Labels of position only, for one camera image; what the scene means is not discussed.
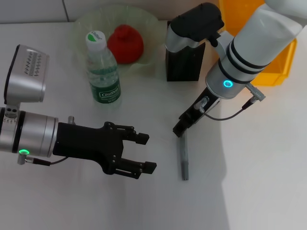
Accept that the clear green-label water bottle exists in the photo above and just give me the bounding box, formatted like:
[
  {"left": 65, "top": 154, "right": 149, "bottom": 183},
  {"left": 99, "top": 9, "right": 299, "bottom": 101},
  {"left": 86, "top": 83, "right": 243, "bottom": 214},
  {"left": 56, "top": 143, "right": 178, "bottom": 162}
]
[{"left": 85, "top": 30, "right": 122, "bottom": 104}]

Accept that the black mesh pen holder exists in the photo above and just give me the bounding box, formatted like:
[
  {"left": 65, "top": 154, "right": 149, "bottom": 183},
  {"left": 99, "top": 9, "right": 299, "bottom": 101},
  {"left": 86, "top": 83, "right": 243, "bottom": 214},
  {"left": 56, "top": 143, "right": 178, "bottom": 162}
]
[{"left": 165, "top": 20, "right": 206, "bottom": 82}]

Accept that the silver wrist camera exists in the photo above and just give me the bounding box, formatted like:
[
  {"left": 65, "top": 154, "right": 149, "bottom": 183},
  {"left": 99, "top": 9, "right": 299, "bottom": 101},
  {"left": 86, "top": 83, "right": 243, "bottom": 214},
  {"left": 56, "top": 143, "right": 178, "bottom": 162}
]
[
  {"left": 165, "top": 2, "right": 225, "bottom": 53},
  {"left": 3, "top": 44, "right": 50, "bottom": 113}
]

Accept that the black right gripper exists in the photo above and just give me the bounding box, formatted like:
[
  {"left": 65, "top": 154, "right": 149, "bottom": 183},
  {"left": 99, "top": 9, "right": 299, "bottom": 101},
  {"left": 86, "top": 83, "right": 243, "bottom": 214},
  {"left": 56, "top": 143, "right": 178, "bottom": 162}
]
[{"left": 172, "top": 89, "right": 220, "bottom": 138}]

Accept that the left gripper cable with plug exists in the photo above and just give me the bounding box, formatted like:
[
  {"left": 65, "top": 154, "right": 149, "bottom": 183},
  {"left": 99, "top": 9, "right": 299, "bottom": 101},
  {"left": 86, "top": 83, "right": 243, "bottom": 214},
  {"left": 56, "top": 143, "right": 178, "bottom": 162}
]
[{"left": 17, "top": 154, "right": 69, "bottom": 166}]

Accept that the yellow plastic bin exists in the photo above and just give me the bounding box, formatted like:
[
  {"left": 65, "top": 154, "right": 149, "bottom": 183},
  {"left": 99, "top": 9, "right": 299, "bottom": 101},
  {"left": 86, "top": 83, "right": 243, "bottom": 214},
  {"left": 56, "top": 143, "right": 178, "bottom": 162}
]
[{"left": 218, "top": 0, "right": 298, "bottom": 87}]

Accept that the grey pen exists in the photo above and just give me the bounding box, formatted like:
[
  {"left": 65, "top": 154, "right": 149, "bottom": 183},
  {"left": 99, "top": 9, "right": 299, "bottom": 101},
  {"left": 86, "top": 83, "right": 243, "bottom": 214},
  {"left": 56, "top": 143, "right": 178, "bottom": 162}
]
[{"left": 177, "top": 130, "right": 189, "bottom": 182}]

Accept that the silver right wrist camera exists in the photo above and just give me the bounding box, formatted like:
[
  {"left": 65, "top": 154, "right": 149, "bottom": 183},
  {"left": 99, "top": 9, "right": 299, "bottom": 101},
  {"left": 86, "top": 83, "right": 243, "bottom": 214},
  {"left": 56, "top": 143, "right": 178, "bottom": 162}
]
[{"left": 165, "top": 2, "right": 225, "bottom": 53}]

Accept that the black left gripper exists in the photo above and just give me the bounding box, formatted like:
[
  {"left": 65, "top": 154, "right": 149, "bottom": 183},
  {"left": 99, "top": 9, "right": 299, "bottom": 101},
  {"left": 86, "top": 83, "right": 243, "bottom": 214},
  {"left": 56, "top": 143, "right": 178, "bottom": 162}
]
[{"left": 52, "top": 121, "right": 157, "bottom": 180}]

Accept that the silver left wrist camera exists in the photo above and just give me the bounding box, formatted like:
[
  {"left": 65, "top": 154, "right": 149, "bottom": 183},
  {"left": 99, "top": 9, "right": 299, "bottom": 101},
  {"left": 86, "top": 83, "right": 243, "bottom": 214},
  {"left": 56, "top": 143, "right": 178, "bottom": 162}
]
[{"left": 3, "top": 44, "right": 50, "bottom": 113}]

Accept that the red-orange fruit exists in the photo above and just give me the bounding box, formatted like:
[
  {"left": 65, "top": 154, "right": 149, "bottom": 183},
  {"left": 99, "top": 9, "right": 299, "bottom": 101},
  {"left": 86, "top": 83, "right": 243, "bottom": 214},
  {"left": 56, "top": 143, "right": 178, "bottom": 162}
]
[{"left": 107, "top": 24, "right": 144, "bottom": 64}]

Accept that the translucent green fruit plate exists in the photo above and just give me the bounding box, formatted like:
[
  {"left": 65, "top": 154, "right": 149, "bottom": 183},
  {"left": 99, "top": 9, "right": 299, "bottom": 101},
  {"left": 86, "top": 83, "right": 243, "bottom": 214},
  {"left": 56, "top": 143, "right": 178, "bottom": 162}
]
[{"left": 73, "top": 6, "right": 160, "bottom": 75}]

